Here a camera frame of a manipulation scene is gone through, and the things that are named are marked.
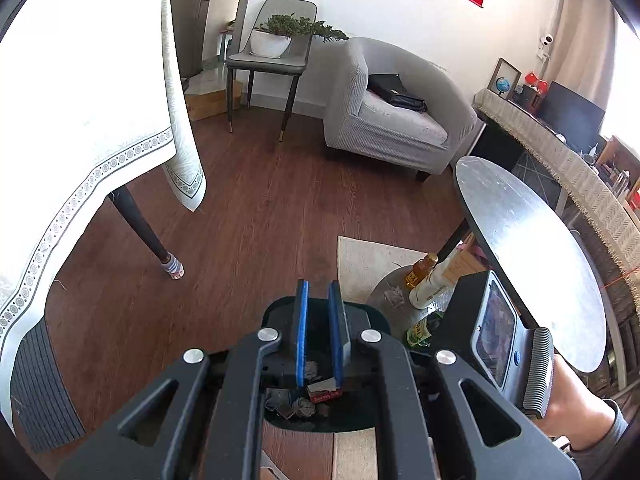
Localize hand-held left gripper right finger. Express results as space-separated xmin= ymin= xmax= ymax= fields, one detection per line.
xmin=327 ymin=280 xmax=583 ymax=480

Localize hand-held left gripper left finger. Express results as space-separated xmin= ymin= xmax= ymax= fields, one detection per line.
xmin=55 ymin=279 xmax=311 ymax=480

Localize small white red carton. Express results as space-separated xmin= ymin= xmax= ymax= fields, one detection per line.
xmin=307 ymin=379 xmax=344 ymax=404

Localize black trash bin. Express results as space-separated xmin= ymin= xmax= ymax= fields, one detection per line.
xmin=260 ymin=296 xmax=396 ymax=433

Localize person's right forearm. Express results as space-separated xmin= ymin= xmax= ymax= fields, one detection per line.
xmin=540 ymin=355 xmax=631 ymax=466

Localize grey round lower shelf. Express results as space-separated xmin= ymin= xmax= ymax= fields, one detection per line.
xmin=367 ymin=266 xmax=451 ymax=332

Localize green glass bottle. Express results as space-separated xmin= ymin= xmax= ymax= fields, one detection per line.
xmin=406 ymin=312 xmax=446 ymax=350

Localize white bottle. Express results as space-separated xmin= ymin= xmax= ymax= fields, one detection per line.
xmin=409 ymin=247 xmax=463 ymax=309

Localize tan cardboard box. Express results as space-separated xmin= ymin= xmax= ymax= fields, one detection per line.
xmin=450 ymin=245 xmax=488 ymax=286

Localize amber bottle gold cap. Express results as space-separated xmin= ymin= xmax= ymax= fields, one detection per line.
xmin=405 ymin=253 xmax=439 ymax=291

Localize beige rug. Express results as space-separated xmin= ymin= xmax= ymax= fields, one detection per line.
xmin=332 ymin=235 xmax=431 ymax=480

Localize round grey marble table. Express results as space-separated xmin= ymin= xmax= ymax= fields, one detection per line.
xmin=435 ymin=156 xmax=607 ymax=373

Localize sideboard with beige cloth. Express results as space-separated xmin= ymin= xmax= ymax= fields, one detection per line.
xmin=472 ymin=87 xmax=640 ymax=281

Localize black dining table leg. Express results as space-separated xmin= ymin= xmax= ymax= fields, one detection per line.
xmin=106 ymin=185 xmax=187 ymax=281

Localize grey armchair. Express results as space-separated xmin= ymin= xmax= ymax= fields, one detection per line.
xmin=324 ymin=36 xmax=478 ymax=182

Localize black television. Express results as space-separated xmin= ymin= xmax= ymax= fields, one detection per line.
xmin=537 ymin=81 xmax=607 ymax=153

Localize black handbag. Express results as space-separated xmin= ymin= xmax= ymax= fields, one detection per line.
xmin=368 ymin=74 xmax=428 ymax=114

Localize small red boxes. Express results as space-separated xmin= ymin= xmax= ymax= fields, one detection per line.
xmin=522 ymin=72 xmax=551 ymax=111

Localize flat cardboard box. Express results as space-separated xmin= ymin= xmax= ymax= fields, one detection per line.
xmin=184 ymin=80 xmax=242 ymax=122

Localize dark grey ribbed chair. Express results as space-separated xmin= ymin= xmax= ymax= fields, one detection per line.
xmin=10 ymin=317 xmax=87 ymax=453

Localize grey dining chair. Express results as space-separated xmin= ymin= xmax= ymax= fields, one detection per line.
xmin=226 ymin=0 xmax=318 ymax=143

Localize potted plant white pot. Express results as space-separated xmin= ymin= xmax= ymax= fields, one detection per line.
xmin=249 ymin=14 xmax=349 ymax=59

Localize beige curtain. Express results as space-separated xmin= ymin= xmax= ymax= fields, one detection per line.
xmin=550 ymin=0 xmax=618 ymax=106

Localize table with white cloth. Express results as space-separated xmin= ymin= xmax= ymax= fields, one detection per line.
xmin=0 ymin=0 xmax=207 ymax=361

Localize grey door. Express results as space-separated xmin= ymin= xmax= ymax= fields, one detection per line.
xmin=150 ymin=0 xmax=221 ymax=78

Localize picture frame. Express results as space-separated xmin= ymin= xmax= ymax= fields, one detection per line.
xmin=491 ymin=58 xmax=522 ymax=101

